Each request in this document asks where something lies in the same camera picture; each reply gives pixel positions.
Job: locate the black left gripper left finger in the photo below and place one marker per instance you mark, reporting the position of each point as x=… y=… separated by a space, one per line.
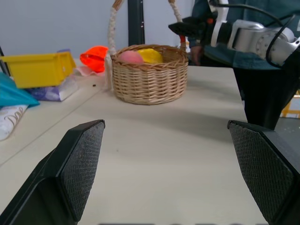
x=70 y=168

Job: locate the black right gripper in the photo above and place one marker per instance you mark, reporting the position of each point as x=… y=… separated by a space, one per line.
x=206 y=32

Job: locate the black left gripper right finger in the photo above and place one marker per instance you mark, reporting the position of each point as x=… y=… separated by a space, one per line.
x=264 y=168

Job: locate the person's bare hand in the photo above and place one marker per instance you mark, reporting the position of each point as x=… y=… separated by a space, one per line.
x=197 y=55

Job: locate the yellow lemon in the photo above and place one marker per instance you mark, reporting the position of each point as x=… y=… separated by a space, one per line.
x=151 y=55

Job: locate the pink peach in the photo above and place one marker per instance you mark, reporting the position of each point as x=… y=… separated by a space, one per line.
x=131 y=57

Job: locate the white patterned paper bag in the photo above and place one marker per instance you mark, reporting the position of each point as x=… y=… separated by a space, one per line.
x=10 y=119

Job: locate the purple tissue pack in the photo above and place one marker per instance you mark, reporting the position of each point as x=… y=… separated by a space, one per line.
x=61 y=90

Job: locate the person in teal jacket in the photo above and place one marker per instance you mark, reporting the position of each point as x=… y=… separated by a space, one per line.
x=255 y=89

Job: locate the teal plastic bag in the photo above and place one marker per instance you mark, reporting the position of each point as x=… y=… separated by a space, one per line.
x=12 y=92

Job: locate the orange-red plastic bag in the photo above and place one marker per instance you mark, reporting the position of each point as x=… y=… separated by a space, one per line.
x=95 y=58

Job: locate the yellow plastic storage bin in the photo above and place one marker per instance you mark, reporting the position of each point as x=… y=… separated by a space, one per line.
x=37 y=70

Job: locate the thin black rod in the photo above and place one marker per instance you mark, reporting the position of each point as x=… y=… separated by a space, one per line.
x=5 y=62

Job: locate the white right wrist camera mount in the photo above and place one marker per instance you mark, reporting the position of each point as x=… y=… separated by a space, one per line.
x=219 y=28

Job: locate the dark metal post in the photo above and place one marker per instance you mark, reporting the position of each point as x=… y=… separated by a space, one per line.
x=136 y=23

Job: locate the yellow frame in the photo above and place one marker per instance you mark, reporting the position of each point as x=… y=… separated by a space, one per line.
x=291 y=109

